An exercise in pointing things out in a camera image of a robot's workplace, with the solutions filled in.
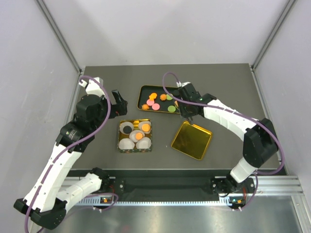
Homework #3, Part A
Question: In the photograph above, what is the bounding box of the white paper cup centre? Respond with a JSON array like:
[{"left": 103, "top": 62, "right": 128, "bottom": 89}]
[{"left": 129, "top": 130, "right": 145, "bottom": 143}]

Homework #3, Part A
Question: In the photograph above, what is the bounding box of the green round cookie upper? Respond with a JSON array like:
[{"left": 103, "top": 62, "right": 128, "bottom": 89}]
[{"left": 166, "top": 94, "right": 173, "bottom": 101}]

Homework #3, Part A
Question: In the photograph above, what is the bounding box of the orange star cookie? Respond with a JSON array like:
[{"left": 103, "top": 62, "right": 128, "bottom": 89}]
[{"left": 141, "top": 104, "right": 150, "bottom": 110}]

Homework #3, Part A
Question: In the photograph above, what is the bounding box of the orange bird cookie left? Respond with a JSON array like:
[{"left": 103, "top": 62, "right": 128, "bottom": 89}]
[{"left": 149, "top": 93, "right": 157, "bottom": 100}]

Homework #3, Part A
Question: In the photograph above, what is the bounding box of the green round cookie lower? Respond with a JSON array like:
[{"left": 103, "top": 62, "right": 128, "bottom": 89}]
[{"left": 168, "top": 105, "right": 176, "bottom": 113}]

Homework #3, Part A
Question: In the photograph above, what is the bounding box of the white paper cup bottom right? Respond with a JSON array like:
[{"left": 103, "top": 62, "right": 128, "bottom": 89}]
[{"left": 136, "top": 137, "right": 152, "bottom": 150}]

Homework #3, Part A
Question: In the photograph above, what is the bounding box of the pink round cookie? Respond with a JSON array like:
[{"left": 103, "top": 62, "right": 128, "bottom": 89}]
[
  {"left": 152, "top": 103, "right": 160, "bottom": 111},
  {"left": 146, "top": 100, "right": 155, "bottom": 106}
]

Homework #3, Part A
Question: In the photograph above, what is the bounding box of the green round cookie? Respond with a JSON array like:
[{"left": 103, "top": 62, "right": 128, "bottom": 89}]
[
  {"left": 166, "top": 94, "right": 173, "bottom": 101},
  {"left": 168, "top": 105, "right": 176, "bottom": 113}
]

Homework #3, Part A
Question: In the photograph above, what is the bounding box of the orange flower cookie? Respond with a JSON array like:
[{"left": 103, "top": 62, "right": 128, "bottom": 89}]
[{"left": 135, "top": 132, "right": 144, "bottom": 141}]

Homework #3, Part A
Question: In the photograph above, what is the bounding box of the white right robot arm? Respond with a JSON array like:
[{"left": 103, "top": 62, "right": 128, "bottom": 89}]
[{"left": 173, "top": 82, "right": 279, "bottom": 194}]

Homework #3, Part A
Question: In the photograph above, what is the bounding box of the black rectangular tray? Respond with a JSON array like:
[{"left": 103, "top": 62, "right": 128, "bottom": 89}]
[{"left": 137, "top": 85, "right": 180, "bottom": 114}]

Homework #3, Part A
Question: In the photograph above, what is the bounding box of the black sandwich cookie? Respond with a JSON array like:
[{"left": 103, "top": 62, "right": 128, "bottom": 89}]
[{"left": 123, "top": 126, "right": 132, "bottom": 134}]

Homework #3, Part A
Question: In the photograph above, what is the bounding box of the white paper cup bottom left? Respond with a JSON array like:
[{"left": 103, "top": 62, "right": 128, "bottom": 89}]
[{"left": 118, "top": 138, "right": 135, "bottom": 150}]

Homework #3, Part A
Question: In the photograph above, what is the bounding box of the gold square tin lid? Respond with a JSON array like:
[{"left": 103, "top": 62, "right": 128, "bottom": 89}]
[{"left": 171, "top": 121, "right": 213, "bottom": 161}]

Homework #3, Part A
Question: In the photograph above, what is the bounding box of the white paper cup top left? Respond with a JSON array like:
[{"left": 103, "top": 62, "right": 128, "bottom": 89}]
[{"left": 120, "top": 121, "right": 134, "bottom": 134}]

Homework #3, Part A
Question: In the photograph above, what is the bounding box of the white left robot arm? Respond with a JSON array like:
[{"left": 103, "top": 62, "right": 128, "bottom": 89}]
[{"left": 14, "top": 76, "right": 128, "bottom": 232}]

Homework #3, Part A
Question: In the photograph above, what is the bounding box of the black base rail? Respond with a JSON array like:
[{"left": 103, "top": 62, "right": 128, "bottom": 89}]
[{"left": 68, "top": 169, "right": 287, "bottom": 202}]

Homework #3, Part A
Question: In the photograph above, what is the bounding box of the orange spiky cookie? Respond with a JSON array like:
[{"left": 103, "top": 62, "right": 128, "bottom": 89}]
[{"left": 160, "top": 94, "right": 166, "bottom": 101}]

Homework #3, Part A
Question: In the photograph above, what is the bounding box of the gold square cookie tin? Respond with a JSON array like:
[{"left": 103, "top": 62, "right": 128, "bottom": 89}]
[{"left": 117, "top": 119, "right": 153, "bottom": 153}]

